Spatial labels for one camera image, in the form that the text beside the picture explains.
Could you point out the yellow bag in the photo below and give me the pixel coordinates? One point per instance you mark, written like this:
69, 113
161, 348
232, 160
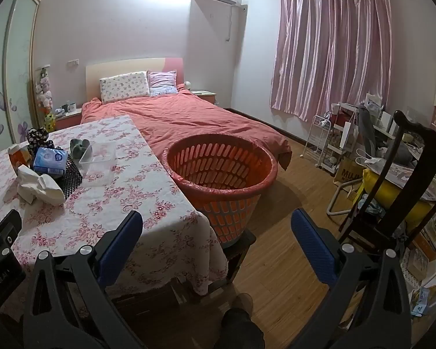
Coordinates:
388, 196

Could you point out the pile of boxes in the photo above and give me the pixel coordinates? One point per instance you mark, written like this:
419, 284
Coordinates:
430, 269

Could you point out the pink nightstand with mugs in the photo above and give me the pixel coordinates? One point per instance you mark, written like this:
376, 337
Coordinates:
69, 118

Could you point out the cream and pink headboard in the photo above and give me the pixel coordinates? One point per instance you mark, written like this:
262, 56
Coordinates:
130, 66

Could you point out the dark wooden stool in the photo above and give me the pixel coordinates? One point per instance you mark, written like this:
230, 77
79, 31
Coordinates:
239, 251

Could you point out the brown paper bag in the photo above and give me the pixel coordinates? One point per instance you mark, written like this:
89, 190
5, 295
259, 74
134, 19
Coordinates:
348, 176

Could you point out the brown patterned cloth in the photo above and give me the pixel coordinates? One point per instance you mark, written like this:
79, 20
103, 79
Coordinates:
38, 138

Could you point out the pale packaging bag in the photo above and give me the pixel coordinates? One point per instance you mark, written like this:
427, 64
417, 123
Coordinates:
40, 187

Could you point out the yellow green plush toy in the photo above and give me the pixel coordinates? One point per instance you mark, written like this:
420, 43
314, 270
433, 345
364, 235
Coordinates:
50, 120

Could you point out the person's leg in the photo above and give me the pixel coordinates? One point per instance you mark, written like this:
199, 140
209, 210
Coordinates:
239, 329

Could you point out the grey green cloth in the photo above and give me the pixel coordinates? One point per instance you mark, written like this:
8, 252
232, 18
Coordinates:
79, 147

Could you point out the person's brown shoe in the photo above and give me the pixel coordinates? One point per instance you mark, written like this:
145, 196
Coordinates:
242, 301

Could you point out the floral print pillow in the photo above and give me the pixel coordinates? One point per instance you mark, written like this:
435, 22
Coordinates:
123, 86

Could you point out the floral tablecloth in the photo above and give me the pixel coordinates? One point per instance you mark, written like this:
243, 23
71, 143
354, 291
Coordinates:
112, 203

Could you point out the wardrobe with flower print doors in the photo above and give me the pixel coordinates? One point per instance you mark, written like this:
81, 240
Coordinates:
18, 61

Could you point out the white mug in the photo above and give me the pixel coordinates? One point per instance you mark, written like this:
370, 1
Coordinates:
72, 106

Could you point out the bed with red duvet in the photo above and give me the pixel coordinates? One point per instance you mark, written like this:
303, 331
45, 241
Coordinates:
189, 116

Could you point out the black mesh basket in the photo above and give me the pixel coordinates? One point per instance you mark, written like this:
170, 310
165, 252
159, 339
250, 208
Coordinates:
72, 180

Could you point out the small white round lamp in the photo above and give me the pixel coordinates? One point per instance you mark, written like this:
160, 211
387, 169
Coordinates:
188, 85

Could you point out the orange plastic laundry basket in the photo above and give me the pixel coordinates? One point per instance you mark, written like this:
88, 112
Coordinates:
221, 167

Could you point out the orange packet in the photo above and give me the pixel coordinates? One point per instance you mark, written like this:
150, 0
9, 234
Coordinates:
17, 156

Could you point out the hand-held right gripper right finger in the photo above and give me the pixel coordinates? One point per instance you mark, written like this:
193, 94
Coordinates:
312, 251

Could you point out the white shelf cart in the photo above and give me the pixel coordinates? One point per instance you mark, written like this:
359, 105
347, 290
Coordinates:
336, 152

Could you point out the pink nightstand by curtain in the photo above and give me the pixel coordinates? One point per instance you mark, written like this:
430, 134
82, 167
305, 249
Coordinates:
205, 96

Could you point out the hanging plush toys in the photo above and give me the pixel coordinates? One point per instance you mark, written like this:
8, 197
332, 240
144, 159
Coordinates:
44, 91

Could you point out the pink satin curtain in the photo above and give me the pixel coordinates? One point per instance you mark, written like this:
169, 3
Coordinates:
330, 43

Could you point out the dark wooden chair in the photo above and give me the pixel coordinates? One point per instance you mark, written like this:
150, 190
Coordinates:
414, 127

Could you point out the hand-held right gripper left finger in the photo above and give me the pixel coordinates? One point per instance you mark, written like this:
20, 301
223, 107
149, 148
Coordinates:
120, 243

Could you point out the white metal tube frame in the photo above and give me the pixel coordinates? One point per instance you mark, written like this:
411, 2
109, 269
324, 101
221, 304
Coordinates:
333, 203

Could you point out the pink striped pillow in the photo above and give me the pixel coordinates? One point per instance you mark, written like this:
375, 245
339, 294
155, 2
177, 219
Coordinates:
162, 81

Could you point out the clear plastic container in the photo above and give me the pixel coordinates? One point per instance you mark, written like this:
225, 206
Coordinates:
100, 154

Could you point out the blue tissue pack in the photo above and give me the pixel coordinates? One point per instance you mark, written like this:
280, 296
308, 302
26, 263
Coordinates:
51, 161

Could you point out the white paper bag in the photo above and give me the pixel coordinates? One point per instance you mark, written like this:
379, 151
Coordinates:
348, 134

